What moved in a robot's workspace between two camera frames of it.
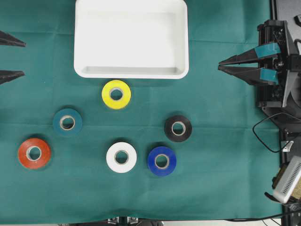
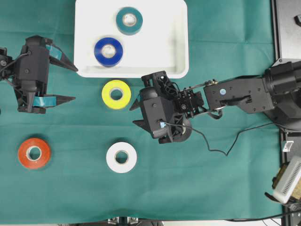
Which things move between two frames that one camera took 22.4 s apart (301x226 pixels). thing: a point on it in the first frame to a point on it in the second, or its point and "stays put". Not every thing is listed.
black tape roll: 178,128 stays put
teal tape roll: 67,122 to 131,30
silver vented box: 286,185 stays put
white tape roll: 115,165 stays put
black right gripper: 272,75 to 168,110
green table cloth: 77,150 stays put
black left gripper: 6,39 to 31,68
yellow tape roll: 116,84 stays put
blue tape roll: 169,155 to 111,61
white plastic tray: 137,39 stays put
